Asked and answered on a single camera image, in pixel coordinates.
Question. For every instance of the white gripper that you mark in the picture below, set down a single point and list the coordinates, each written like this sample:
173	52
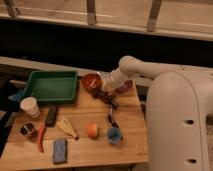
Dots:
113	80

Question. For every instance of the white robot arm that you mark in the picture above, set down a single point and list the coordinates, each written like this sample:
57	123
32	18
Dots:
178	102

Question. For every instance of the purple bowl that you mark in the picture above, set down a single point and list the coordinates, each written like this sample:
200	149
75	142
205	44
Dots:
124	87

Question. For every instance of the orange bowl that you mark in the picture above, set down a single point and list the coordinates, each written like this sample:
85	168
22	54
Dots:
91	82

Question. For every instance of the dark grape bunch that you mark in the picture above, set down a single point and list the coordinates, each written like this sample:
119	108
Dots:
105	97

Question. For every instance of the wooden table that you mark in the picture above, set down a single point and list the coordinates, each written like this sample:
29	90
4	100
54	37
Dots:
22	154

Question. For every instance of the blue cup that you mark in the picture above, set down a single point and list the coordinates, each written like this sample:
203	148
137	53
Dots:
114	135

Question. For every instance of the orange fruit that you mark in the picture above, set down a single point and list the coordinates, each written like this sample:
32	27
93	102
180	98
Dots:
92	130

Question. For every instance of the green plastic tray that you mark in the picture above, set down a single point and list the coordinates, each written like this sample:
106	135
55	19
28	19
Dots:
52	87

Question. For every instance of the black remote control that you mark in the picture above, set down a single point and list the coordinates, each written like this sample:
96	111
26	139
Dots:
51	116

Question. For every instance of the blue sponge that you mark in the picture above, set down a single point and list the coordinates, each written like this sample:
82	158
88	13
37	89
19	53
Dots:
59	151

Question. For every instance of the white paper cup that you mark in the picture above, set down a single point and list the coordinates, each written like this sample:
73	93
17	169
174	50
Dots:
29	106

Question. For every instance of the red chili pepper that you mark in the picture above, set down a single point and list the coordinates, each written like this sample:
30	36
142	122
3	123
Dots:
40	135

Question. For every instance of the small metal tin can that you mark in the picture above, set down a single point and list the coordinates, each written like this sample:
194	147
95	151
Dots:
28	130

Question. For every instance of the blue object behind tray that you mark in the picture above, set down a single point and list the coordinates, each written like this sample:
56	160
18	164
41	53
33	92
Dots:
17	97

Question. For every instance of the black handled utensil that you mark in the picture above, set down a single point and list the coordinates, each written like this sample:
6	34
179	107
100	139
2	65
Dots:
110	118

